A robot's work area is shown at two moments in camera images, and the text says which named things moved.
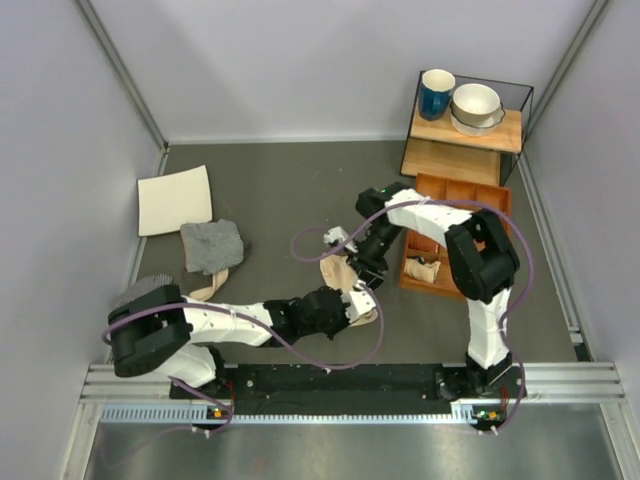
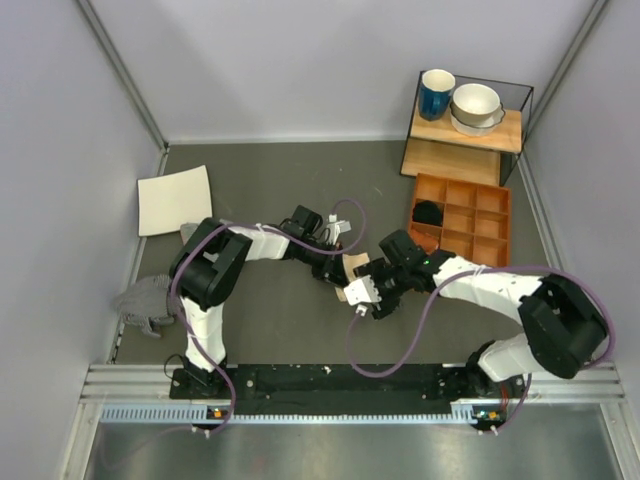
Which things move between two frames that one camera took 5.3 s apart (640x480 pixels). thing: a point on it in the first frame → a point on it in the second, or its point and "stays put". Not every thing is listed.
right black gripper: (368, 267) → (388, 303)
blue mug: (435, 94) stays put
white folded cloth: (167, 202) stays put
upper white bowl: (475, 104) stays put
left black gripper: (343, 322) → (332, 270)
